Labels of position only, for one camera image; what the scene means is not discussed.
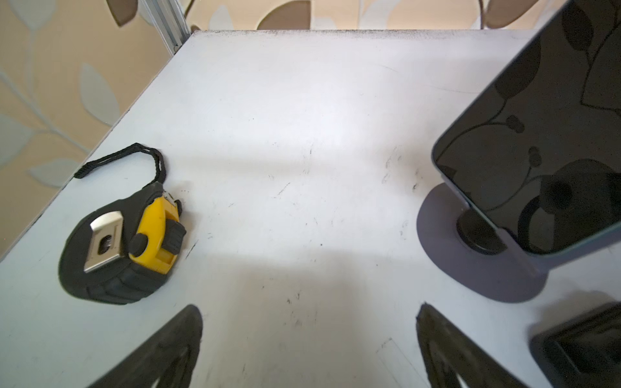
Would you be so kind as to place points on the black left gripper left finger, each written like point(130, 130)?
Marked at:
point(166, 359)

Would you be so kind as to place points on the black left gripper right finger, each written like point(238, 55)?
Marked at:
point(452, 359)

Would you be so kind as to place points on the dark phone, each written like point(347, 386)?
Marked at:
point(537, 153)

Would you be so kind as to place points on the purple round left phone stand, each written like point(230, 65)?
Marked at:
point(465, 247)

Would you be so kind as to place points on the black square phone stand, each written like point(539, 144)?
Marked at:
point(582, 352)

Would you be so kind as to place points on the yellow black tape measure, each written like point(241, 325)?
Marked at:
point(126, 250)

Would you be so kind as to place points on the aluminium frame post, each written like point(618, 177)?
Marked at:
point(169, 19)

